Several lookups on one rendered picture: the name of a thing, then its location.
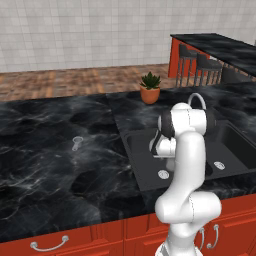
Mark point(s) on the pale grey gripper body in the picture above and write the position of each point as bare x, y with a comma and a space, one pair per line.
170, 164

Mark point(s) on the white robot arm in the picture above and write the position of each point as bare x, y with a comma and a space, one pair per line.
186, 160

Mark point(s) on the black double basin sink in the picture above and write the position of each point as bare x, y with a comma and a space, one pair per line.
143, 160

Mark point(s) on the clear measuring cup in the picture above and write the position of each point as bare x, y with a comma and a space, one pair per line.
77, 141

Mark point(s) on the black topped red island counter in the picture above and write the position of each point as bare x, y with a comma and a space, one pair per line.
226, 46

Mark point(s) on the silver arched tap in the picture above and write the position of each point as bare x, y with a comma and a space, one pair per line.
198, 96

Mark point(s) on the green plant in orange pot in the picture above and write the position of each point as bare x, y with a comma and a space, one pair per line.
149, 91

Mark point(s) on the red cupboard door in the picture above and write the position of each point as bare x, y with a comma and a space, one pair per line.
236, 226
143, 236

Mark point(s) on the dark grey bar stool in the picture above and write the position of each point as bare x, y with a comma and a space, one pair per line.
185, 56
233, 76
208, 66

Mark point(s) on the red drawer front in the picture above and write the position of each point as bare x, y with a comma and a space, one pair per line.
83, 240

